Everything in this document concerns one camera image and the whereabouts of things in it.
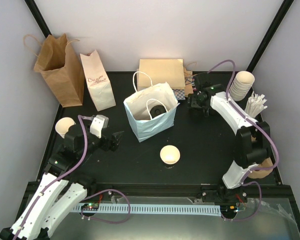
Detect bundle of white straws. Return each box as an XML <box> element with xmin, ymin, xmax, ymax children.
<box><xmin>244</xmin><ymin>91</ymin><xmax>267</xmax><ymax>118</ymax></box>

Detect black left frame post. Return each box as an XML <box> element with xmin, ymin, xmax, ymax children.
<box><xmin>24</xmin><ymin>0</ymin><xmax>52</xmax><ymax>38</ymax></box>

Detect brown kraft paper bag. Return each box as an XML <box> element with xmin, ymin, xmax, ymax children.
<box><xmin>23</xmin><ymin>33</ymin><xmax>85</xmax><ymax>108</ymax></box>

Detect flat tan paper bag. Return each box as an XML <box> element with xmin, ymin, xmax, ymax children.
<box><xmin>138</xmin><ymin>58</ymin><xmax>185</xmax><ymax>90</ymax></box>

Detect paper cup near left arm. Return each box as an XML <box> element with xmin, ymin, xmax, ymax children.
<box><xmin>54</xmin><ymin>117</ymin><xmax>76</xmax><ymax>139</ymax></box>

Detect small lit circuit board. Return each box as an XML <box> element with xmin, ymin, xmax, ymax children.
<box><xmin>81</xmin><ymin>203</ymin><xmax>99</xmax><ymax>211</ymax></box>

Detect flat bags with coloured handles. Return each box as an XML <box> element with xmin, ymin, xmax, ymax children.
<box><xmin>183</xmin><ymin>61</ymin><xmax>197</xmax><ymax>98</ymax></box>

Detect left stack black lids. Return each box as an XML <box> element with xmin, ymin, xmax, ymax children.
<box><xmin>189</xmin><ymin>108</ymin><xmax>207</xmax><ymax>122</ymax></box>

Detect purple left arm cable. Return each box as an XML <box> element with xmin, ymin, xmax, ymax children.
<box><xmin>12</xmin><ymin>114</ymin><xmax>131</xmax><ymax>240</ymax></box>

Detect pink cream paper bag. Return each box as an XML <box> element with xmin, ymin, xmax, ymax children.
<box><xmin>80</xmin><ymin>50</ymin><xmax>116</xmax><ymax>112</ymax></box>

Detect black frame post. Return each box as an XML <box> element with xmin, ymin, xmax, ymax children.
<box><xmin>24</xmin><ymin>0</ymin><xmax>52</xmax><ymax>38</ymax></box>
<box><xmin>246</xmin><ymin>0</ymin><xmax>294</xmax><ymax>73</ymax></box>

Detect stack of white paper cups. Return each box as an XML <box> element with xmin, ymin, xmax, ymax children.
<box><xmin>229</xmin><ymin>71</ymin><xmax>255</xmax><ymax>102</ymax></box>

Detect light blue slotted cable duct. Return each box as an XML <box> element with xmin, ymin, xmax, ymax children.
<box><xmin>71</xmin><ymin>203</ymin><xmax>221</xmax><ymax>217</ymax></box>

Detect light blue paper bag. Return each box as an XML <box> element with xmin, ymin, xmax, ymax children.
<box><xmin>123</xmin><ymin>71</ymin><xmax>179</xmax><ymax>143</ymax></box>

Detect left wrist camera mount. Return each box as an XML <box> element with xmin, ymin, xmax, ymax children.
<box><xmin>89</xmin><ymin>114</ymin><xmax>109</xmax><ymax>139</ymax></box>

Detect black right frame post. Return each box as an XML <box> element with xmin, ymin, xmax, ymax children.
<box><xmin>246</xmin><ymin>0</ymin><xmax>294</xmax><ymax>73</ymax></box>

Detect single black cup lid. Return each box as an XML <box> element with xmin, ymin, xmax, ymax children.
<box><xmin>149</xmin><ymin>105</ymin><xmax>167</xmax><ymax>119</ymax></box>

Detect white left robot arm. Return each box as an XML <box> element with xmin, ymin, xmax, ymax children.
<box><xmin>0</xmin><ymin>115</ymin><xmax>124</xmax><ymax>240</ymax></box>

